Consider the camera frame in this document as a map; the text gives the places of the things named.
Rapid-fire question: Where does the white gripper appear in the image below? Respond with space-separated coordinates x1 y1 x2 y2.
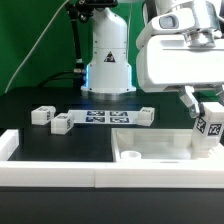
136 31 224 118

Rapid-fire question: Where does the white square tabletop part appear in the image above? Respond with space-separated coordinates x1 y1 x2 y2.
111 128 224 162

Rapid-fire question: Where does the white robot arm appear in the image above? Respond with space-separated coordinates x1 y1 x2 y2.
83 0 224 118

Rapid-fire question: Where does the white marker sheet with tags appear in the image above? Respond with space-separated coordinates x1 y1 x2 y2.
69 110 138 125

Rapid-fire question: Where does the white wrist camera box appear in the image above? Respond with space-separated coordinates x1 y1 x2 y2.
136 8 195 49

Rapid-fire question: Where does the white U-shaped fence wall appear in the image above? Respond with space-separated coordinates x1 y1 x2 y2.
0 129 224 189

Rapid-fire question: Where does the black cable post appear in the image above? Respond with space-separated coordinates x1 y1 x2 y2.
65 0 94 75

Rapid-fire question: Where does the black cable on table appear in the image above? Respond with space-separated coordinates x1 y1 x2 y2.
39 69 84 88

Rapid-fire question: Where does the grey cable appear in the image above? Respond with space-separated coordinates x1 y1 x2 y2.
4 0 71 95

